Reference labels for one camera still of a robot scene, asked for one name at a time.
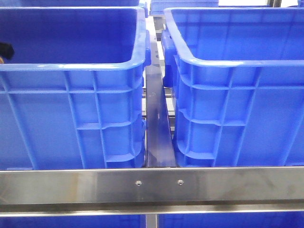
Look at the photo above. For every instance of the blue crate rear right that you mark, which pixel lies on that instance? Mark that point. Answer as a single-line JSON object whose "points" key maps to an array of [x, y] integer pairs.
{"points": [[157, 6]]}

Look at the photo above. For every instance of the blue crate lower right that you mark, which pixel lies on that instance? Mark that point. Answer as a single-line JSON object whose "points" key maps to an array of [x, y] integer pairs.
{"points": [[233, 220]]}

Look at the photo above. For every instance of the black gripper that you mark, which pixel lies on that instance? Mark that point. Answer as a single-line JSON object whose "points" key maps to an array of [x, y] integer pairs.
{"points": [[6, 50]]}

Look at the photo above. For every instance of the large blue crate right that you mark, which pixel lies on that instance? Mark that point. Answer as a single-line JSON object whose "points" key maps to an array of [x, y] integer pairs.
{"points": [[238, 80]]}

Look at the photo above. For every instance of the blue crate lower left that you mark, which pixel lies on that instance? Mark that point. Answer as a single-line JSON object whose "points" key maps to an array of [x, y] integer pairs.
{"points": [[107, 221]]}

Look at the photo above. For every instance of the blue crate rear left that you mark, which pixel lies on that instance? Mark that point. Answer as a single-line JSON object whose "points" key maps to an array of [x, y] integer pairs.
{"points": [[82, 3]]}

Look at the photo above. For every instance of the large blue crate left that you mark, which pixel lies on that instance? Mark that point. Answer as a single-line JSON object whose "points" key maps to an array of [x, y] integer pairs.
{"points": [[71, 95]]}

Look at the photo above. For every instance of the stainless steel front rail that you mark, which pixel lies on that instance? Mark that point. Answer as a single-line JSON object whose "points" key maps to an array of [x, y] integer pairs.
{"points": [[150, 191]]}

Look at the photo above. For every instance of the large blue crate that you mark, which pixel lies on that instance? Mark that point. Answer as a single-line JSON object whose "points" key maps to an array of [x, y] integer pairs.
{"points": [[238, 80], [71, 95]]}

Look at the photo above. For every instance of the steel centre divider bar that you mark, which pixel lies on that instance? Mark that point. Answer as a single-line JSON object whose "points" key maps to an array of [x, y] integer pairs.
{"points": [[160, 152]]}

